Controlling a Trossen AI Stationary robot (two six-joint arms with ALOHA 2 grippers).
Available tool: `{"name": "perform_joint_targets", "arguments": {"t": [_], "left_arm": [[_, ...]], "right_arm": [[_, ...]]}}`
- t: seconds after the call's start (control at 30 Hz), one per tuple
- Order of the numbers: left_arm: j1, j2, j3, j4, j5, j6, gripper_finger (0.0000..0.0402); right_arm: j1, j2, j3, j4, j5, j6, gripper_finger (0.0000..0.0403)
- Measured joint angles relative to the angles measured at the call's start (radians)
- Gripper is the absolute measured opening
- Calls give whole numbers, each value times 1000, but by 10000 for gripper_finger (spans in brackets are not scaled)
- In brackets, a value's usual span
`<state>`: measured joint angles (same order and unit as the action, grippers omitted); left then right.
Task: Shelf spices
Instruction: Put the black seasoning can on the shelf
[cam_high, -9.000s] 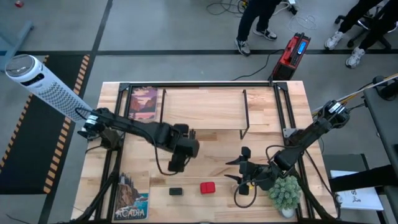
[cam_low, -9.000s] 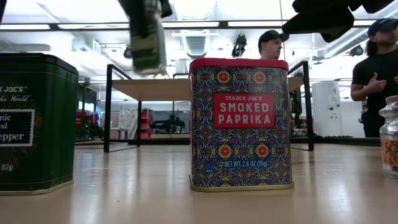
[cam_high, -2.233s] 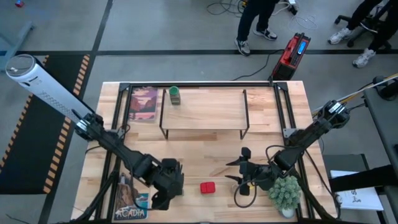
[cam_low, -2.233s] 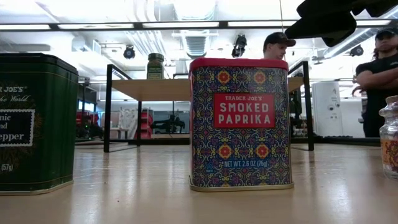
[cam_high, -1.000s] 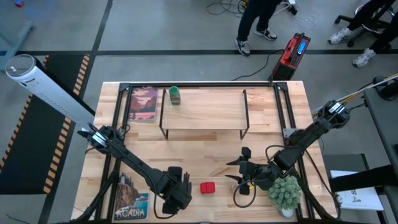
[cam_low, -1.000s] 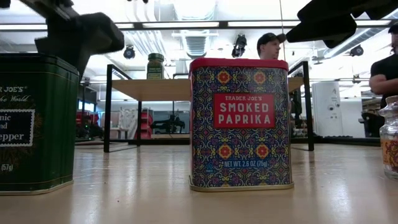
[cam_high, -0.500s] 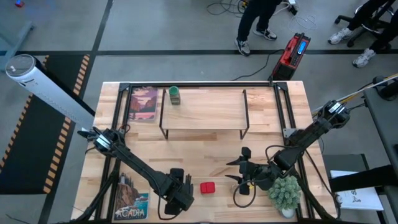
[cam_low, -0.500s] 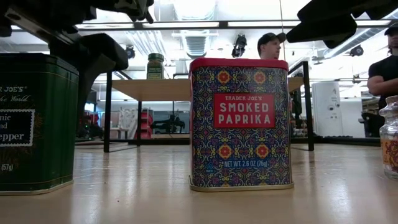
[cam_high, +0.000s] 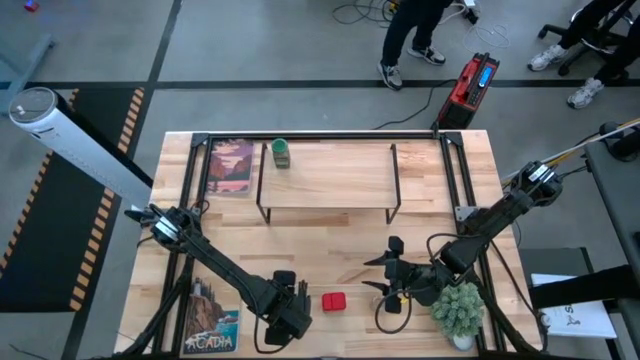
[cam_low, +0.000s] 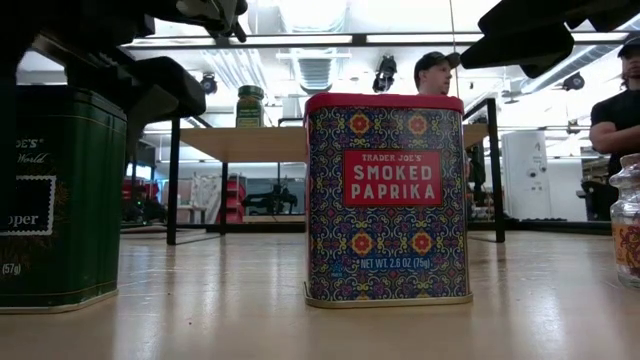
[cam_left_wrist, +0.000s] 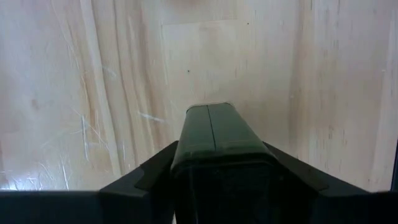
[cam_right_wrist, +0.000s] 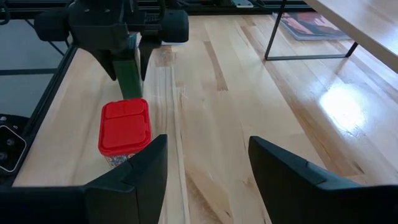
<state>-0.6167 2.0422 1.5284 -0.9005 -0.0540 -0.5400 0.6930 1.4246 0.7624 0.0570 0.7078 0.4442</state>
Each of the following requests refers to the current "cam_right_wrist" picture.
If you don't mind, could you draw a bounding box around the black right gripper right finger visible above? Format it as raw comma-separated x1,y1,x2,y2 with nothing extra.
248,136,398,224

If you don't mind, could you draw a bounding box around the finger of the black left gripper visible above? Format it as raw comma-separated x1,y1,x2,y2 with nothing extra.
90,48,121,82
139,40,162,82

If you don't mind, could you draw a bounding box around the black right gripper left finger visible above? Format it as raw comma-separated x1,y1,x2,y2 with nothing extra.
83,134,169,224

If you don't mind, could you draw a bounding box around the dark green pepper tin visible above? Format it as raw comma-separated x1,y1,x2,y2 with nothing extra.
111,32,144,101

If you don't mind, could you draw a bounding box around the red paprika tin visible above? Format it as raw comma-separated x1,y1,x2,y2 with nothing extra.
98,98,153,169

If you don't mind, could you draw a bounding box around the wooden shelf with black legs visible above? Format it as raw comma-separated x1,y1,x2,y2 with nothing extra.
264,0,398,74

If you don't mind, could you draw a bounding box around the black device with white outline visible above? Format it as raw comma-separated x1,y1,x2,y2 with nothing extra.
0,114,28,186

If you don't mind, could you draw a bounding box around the red picture card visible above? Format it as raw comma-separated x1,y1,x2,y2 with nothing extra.
272,11,352,42

